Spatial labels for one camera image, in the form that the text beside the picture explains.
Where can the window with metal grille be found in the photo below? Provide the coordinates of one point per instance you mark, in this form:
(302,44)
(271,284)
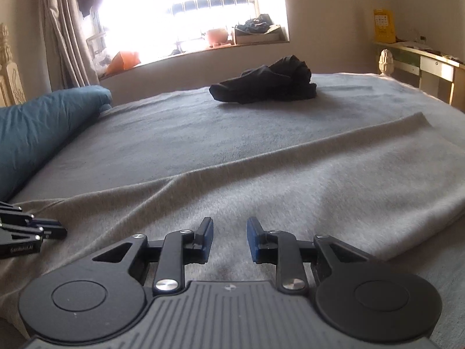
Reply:
(189,3)

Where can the orange bag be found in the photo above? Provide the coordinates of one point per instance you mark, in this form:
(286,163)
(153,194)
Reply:
(123,63)

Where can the black clothing pile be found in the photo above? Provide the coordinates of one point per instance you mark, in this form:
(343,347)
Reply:
(265,80)

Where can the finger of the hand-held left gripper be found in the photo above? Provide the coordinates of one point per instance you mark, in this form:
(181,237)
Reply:
(51,233)
(43,221)

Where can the teal pillow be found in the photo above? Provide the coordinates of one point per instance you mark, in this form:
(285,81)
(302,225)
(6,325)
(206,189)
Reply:
(40,127)

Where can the cardboard box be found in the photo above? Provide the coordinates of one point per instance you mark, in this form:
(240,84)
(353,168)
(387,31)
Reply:
(259,36)

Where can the grey bed blanket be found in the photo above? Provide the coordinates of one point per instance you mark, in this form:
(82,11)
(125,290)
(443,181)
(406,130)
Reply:
(181,127)

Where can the beige curtain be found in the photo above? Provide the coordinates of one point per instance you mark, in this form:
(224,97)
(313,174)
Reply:
(65,36)

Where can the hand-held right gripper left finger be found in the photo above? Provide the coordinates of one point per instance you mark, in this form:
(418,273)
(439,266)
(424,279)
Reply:
(207,238)

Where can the grey sweatpants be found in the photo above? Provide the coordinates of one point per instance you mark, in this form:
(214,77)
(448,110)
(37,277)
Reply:
(290,189)

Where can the yellow box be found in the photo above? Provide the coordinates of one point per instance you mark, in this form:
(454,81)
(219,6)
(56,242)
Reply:
(384,25)

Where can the wooden desk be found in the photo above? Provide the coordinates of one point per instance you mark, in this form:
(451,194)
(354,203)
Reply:
(432,63)

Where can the pink pot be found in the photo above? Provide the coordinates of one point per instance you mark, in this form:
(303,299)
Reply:
(217,37)

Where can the dark clothes in box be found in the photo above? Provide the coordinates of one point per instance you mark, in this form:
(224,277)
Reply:
(254,23)

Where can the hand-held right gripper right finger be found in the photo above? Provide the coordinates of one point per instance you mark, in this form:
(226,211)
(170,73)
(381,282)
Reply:
(252,240)

